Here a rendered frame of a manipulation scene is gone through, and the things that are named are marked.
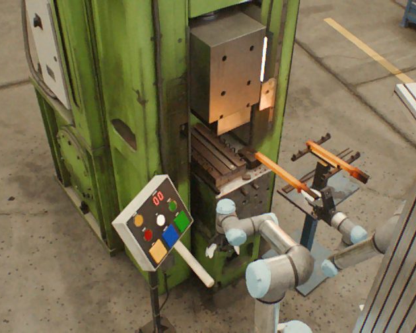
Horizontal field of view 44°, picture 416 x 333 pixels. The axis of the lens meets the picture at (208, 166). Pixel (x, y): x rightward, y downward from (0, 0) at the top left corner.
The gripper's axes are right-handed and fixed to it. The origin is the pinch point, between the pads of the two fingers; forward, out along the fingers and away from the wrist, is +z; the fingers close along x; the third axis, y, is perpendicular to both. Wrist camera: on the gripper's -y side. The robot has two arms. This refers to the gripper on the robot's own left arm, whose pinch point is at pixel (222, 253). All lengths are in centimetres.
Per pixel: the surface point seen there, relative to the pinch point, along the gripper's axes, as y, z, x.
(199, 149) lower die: -67, -5, 0
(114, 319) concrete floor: -31, 94, -58
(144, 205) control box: -11.9, -25.0, -32.9
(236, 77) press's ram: -48, -63, 13
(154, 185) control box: -22.4, -25.6, -27.9
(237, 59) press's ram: -48, -72, 13
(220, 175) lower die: -46.2, -4.5, 7.8
